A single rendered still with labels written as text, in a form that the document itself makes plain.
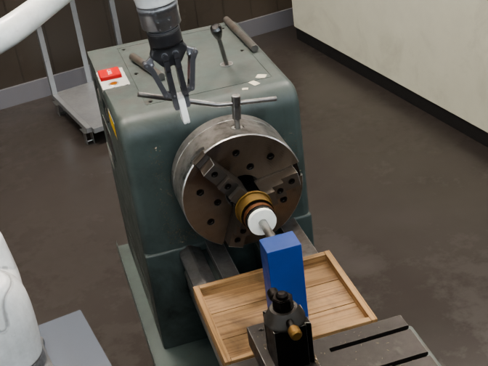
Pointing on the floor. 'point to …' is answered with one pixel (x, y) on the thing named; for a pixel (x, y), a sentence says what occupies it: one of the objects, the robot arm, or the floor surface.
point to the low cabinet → (410, 51)
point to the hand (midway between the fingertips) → (182, 107)
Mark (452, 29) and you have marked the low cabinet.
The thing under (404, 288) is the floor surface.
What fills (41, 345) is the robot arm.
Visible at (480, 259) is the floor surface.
